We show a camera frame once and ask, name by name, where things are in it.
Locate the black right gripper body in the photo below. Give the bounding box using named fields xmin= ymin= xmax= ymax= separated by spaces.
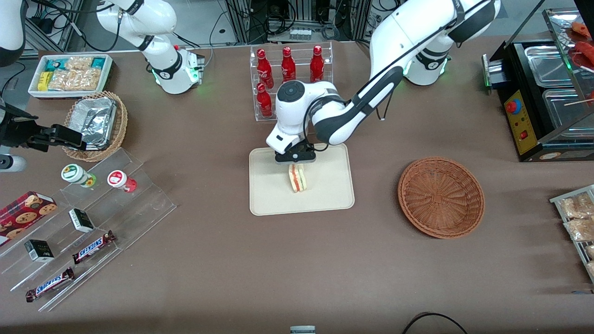
xmin=0 ymin=104 xmax=43 ymax=152

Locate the triangular sandwich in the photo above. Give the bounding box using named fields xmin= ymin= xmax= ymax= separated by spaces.
xmin=288 ymin=163 xmax=308 ymax=193

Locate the beige plastic tray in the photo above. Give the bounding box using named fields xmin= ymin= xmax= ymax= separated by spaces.
xmin=249 ymin=143 xmax=355 ymax=217

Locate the tan wicker basket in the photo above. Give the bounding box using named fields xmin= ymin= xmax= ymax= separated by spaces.
xmin=62 ymin=91 xmax=128 ymax=162

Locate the brown round wicker basket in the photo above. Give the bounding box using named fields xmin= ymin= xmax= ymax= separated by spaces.
xmin=398 ymin=157 xmax=486 ymax=240

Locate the tray of wrapped snacks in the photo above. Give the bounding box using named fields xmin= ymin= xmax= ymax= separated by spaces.
xmin=549 ymin=185 xmax=594 ymax=284

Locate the silver foil container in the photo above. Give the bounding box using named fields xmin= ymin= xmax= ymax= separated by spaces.
xmin=69 ymin=97 xmax=117 ymax=150

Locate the green label yoghurt cup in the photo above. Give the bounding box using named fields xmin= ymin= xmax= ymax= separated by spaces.
xmin=61 ymin=164 xmax=97 ymax=188

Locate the red cola bottle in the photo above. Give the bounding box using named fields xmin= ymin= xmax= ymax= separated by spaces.
xmin=257 ymin=48 xmax=274 ymax=90
xmin=281 ymin=46 xmax=297 ymax=84
xmin=310 ymin=45 xmax=325 ymax=84
xmin=257 ymin=83 xmax=273 ymax=118

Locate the white rectangular snack bin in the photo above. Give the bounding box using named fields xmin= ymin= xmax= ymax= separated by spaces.
xmin=28 ymin=54 xmax=114 ymax=99

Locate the large rice cracker bag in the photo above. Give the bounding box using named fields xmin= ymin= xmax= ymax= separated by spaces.
xmin=48 ymin=69 xmax=103 ymax=91

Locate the red label yoghurt cup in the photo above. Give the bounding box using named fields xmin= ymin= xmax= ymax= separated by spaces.
xmin=107 ymin=170 xmax=137 ymax=193

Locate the small rice cracker bag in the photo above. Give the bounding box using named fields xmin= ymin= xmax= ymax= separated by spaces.
xmin=65 ymin=57 xmax=94 ymax=71

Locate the red cookie box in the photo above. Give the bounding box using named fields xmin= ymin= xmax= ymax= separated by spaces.
xmin=0 ymin=191 xmax=58 ymax=247

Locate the clear acrylic bottle rack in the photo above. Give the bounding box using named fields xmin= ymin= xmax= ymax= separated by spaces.
xmin=250 ymin=42 xmax=334 ymax=122

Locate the small black box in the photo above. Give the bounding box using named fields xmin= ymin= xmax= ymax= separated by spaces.
xmin=69 ymin=208 xmax=95 ymax=233
xmin=24 ymin=239 xmax=55 ymax=263

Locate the clear acrylic stepped shelf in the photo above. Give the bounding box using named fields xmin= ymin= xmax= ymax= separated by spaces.
xmin=0 ymin=148 xmax=177 ymax=312

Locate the brown Snickers bar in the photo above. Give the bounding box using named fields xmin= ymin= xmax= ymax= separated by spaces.
xmin=72 ymin=231 xmax=116 ymax=265
xmin=26 ymin=267 xmax=75 ymax=303

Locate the black food warmer cabinet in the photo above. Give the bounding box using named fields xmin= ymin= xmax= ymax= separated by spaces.
xmin=482 ymin=0 xmax=594 ymax=162

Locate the steel food pan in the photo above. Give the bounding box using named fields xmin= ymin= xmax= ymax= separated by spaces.
xmin=524 ymin=45 xmax=577 ymax=88
xmin=542 ymin=88 xmax=594 ymax=141

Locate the fried food skewer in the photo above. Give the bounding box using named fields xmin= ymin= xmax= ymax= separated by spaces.
xmin=575 ymin=41 xmax=594 ymax=71
xmin=570 ymin=21 xmax=593 ymax=39

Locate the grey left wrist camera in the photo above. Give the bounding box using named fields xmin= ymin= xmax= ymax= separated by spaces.
xmin=275 ymin=141 xmax=317 ymax=166

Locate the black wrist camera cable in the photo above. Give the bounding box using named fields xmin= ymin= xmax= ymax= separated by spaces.
xmin=303 ymin=103 xmax=331 ymax=153

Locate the aluminium frame rack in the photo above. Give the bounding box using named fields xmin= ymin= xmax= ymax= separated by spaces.
xmin=225 ymin=0 xmax=372 ymax=44

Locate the black table cable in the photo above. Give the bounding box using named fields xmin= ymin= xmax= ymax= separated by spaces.
xmin=402 ymin=312 xmax=469 ymax=334

